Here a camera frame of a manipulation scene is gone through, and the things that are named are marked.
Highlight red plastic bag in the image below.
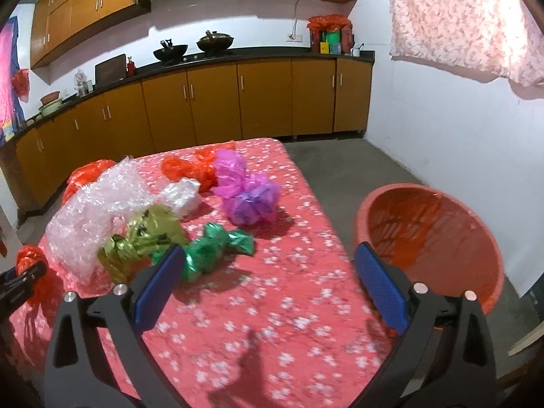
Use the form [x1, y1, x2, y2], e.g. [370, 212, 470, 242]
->
[16, 245, 56, 307]
[11, 68, 30, 103]

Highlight clear bubble wrap sheet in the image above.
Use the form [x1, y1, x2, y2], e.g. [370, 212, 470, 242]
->
[45, 157, 156, 285]

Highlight orange plastic bag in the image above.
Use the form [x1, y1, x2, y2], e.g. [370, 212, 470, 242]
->
[61, 159, 116, 205]
[160, 141, 235, 193]

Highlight olive green foil wrapper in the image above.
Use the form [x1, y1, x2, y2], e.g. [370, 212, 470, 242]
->
[97, 204, 190, 283]

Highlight white plastic bag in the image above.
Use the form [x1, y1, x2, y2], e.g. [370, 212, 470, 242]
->
[159, 178, 201, 219]

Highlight orange plastic bag back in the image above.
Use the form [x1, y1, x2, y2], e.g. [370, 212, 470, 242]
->
[160, 141, 235, 193]

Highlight purple plastic bag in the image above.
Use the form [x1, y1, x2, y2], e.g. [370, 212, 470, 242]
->
[211, 148, 280, 226]

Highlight red plastic trash basket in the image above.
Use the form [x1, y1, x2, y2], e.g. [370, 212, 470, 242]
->
[354, 183, 504, 315]

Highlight lower wooden kitchen cabinets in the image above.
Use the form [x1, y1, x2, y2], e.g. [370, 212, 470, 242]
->
[1, 52, 375, 215]

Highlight red floral tablecloth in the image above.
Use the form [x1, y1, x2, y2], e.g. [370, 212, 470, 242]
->
[1, 138, 391, 407]

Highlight pink curtain at window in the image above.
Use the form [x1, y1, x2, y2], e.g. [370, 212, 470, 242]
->
[0, 17, 25, 146]

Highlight stacked basins on counter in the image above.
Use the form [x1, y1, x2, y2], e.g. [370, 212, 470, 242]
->
[39, 91, 62, 116]

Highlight hanging red plastic bag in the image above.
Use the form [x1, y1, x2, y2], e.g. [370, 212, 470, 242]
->
[11, 68, 30, 103]

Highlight glass jar on counter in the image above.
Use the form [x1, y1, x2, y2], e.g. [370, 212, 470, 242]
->
[74, 69, 93, 97]

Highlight dark cutting board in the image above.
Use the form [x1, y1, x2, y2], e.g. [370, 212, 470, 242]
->
[95, 53, 127, 87]

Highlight red bottle on counter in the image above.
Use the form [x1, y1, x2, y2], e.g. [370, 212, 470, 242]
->
[126, 56, 136, 78]

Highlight black wok left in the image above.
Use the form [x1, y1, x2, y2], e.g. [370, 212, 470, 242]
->
[153, 39, 188, 64]

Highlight black wok with lid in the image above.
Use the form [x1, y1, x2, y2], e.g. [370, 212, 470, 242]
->
[197, 31, 234, 54]

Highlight red bag covered containers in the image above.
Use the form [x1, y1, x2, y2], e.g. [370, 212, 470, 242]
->
[307, 14, 354, 55]

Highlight pink floral hanging cloth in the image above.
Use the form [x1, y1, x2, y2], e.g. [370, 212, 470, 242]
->
[389, 0, 543, 87]

